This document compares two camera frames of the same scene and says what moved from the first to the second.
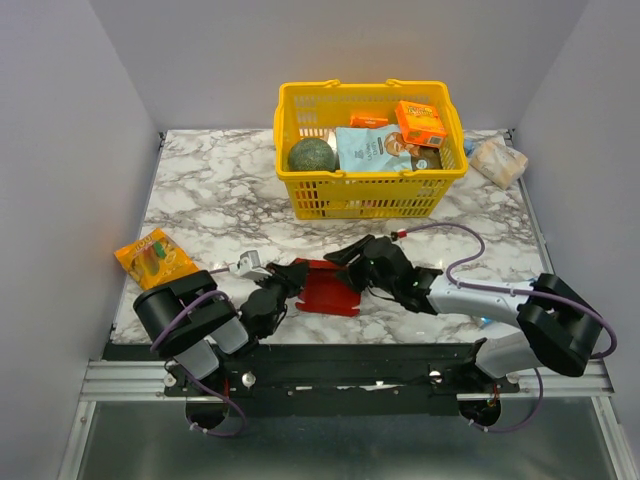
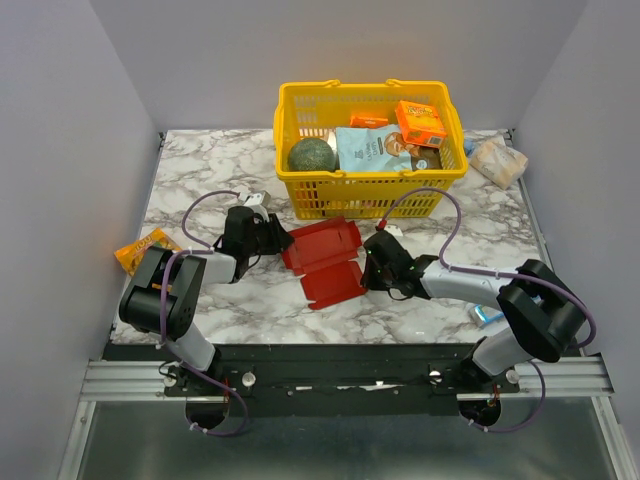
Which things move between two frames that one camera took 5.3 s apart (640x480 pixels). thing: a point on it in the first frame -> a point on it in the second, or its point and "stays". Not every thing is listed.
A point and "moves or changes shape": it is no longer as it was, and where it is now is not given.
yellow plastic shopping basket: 306,111 stays
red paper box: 325,293 moves or changes shape
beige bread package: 498,162 stays
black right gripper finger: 344,255 -> 365,276
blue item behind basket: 468,145 stays
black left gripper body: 279,290 -> 252,246
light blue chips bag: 373,149 stays
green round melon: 311,154 stays
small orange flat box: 368,122 stays
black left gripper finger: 291,275 -> 273,236
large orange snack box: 420,124 stays
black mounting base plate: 342,379 stays
